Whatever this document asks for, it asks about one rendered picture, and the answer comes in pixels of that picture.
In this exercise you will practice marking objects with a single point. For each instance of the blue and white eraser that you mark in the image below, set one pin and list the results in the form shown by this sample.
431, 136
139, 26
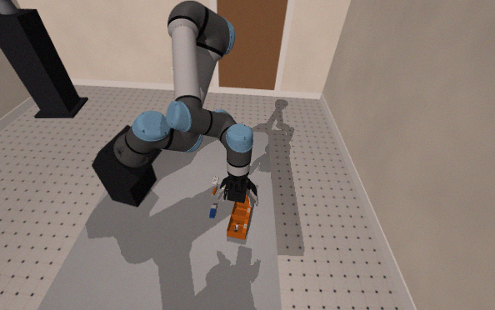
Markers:
212, 212

